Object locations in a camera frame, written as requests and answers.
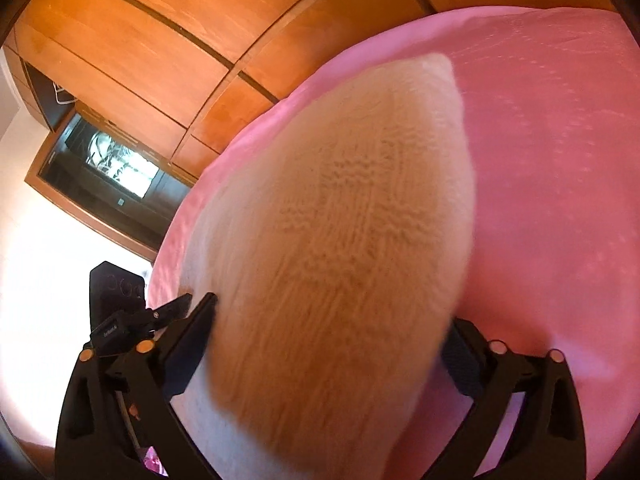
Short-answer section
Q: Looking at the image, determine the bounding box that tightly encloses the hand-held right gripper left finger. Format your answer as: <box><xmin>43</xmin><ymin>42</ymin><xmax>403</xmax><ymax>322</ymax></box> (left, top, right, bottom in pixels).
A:
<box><xmin>55</xmin><ymin>292</ymin><xmax>219</xmax><ymax>480</ymax></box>

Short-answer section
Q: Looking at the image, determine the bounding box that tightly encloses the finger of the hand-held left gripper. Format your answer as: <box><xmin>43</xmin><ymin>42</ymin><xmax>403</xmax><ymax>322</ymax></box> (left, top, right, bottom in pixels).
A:
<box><xmin>145</xmin><ymin>293</ymin><xmax>194</xmax><ymax>332</ymax></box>

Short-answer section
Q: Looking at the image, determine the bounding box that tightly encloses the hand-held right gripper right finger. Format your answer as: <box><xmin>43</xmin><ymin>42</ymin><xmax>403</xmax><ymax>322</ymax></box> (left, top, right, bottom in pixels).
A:
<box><xmin>435</xmin><ymin>317</ymin><xmax>587</xmax><ymax>480</ymax></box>

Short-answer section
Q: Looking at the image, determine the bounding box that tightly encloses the white knitted sweater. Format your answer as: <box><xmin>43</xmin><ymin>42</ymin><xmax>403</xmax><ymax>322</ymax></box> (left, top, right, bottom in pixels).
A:
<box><xmin>177</xmin><ymin>52</ymin><xmax>476</xmax><ymax>480</ymax></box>

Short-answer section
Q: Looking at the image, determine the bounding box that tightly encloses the television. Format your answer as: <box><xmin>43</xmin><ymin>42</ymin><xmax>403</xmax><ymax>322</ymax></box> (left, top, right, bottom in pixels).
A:
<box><xmin>62</xmin><ymin>114</ymin><xmax>162</xmax><ymax>202</ymax></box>

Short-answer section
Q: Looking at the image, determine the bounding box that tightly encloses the pink blanket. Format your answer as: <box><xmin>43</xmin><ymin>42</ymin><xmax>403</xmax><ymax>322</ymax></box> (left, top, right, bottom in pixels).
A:
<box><xmin>147</xmin><ymin>5</ymin><xmax>640</xmax><ymax>480</ymax></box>

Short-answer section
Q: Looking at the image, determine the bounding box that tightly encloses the wooden wardrobe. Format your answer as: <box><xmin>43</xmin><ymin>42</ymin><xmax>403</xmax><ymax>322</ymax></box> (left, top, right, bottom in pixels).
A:
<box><xmin>0</xmin><ymin>0</ymin><xmax>621</xmax><ymax>263</ymax></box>

